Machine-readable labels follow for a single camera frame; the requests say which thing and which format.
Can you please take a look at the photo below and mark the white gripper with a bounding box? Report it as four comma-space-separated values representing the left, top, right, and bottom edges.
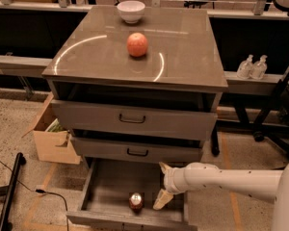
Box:
153, 162, 187, 210

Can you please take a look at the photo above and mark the red coke can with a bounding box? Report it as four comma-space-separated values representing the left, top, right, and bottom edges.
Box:
129, 192, 144, 213

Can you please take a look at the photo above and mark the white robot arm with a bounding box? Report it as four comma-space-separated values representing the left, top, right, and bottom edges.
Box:
153, 162, 289, 231

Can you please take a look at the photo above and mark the grey middle drawer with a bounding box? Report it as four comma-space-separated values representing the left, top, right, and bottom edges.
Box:
70, 137, 202, 164

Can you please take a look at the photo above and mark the grey open bottom drawer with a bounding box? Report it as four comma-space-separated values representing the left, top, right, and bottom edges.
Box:
67, 160, 197, 231

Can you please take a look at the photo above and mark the grey drawer cabinet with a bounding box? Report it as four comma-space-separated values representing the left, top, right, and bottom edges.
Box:
41, 5, 229, 178

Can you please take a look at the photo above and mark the grey top drawer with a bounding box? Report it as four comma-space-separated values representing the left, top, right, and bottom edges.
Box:
51, 100, 217, 141

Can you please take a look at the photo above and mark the cardboard box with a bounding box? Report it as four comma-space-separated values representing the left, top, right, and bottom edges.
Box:
24, 93, 81, 165

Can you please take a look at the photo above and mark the black office chair base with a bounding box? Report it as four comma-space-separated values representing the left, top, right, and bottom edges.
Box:
252, 66, 289, 158

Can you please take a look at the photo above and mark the left clear sanitizer bottle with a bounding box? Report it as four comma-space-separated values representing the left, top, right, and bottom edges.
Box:
237, 55, 253, 79

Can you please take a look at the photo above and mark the red apple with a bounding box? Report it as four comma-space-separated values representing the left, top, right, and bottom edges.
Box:
126, 33, 148, 57

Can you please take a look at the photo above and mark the black floor stand leg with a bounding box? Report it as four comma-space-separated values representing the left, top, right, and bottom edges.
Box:
0, 153, 26, 231

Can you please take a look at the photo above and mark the white bowl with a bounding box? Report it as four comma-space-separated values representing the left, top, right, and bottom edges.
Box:
117, 0, 145, 24

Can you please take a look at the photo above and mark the black floor cable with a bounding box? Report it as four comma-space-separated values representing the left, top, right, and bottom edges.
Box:
0, 152, 70, 231

